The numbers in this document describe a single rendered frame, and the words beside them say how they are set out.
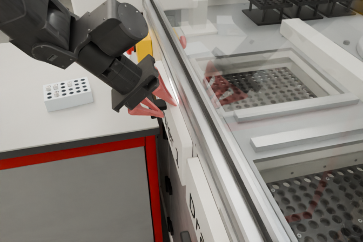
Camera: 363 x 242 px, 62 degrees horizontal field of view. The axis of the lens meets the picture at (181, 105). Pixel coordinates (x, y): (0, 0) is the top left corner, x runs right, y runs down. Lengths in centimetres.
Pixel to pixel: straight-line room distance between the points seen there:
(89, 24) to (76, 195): 63
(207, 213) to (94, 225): 73
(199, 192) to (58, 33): 28
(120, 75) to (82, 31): 9
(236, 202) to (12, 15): 33
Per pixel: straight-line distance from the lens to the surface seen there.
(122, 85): 50
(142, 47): 87
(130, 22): 44
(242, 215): 34
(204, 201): 42
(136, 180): 94
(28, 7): 41
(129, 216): 109
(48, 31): 43
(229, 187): 36
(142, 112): 54
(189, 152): 51
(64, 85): 93
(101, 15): 44
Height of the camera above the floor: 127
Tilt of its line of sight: 37 degrees down
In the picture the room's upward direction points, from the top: straight up
